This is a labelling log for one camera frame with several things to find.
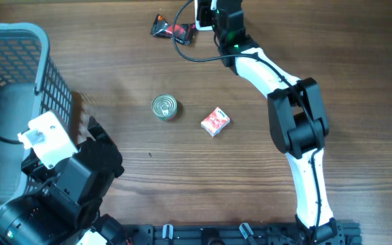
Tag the silver tin can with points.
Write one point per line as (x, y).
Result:
(164, 107)

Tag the red snack packet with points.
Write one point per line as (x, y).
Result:
(214, 123)

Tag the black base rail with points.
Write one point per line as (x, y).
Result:
(199, 234)

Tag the white barcode scanner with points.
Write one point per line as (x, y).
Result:
(203, 15)

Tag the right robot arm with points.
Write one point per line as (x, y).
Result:
(297, 122)

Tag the black hex wrench packet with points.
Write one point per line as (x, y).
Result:
(182, 33)

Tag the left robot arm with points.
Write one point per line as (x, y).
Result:
(73, 179)

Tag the grey plastic basket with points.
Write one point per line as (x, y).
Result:
(30, 85)

